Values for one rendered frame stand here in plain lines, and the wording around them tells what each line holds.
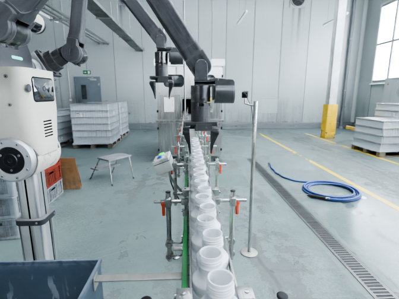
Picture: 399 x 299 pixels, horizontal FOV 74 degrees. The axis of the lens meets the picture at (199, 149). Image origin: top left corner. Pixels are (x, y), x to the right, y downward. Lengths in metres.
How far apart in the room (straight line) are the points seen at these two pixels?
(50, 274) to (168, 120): 4.82
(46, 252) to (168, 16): 0.99
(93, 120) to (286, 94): 7.69
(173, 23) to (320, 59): 11.65
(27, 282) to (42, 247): 0.31
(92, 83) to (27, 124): 10.55
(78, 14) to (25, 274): 0.98
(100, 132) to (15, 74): 6.44
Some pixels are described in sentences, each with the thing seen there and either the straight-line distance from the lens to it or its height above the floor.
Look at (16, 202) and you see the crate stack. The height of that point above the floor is 0.38.
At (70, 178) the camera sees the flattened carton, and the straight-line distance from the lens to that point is 4.39.
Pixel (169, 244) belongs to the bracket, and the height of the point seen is 0.94.
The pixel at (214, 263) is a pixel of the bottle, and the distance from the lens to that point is 0.44.
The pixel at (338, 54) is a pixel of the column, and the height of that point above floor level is 2.61.
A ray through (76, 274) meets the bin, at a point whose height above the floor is 0.90.
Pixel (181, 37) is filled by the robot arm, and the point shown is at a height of 1.56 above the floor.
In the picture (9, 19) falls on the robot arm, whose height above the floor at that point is 1.59.
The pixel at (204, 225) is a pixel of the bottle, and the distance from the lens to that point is 0.54.
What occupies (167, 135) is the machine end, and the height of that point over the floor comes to 0.57.
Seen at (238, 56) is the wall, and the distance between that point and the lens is 11.28.
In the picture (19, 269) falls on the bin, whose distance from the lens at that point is 0.96.
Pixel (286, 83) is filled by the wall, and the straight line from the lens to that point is 11.73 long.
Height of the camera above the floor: 1.41
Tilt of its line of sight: 12 degrees down
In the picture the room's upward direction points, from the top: straight up
